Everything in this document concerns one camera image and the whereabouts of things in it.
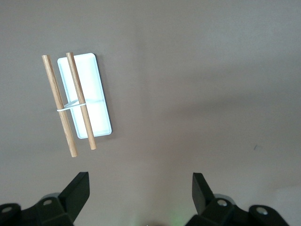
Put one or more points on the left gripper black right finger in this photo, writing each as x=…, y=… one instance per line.
x=204, y=197

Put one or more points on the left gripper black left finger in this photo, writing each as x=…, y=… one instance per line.
x=70, y=200

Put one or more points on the wooden rack rod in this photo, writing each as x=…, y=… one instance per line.
x=80, y=96
x=55, y=94

